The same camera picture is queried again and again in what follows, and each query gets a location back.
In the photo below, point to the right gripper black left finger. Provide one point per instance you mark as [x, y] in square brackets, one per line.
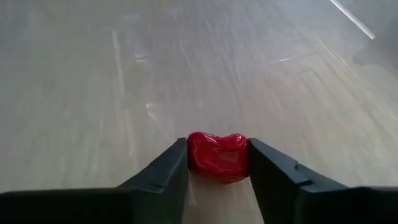
[161, 186]

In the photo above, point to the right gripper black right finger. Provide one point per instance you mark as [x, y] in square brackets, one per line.
[280, 186]

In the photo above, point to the red toy pepper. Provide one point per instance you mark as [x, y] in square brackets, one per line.
[217, 155]

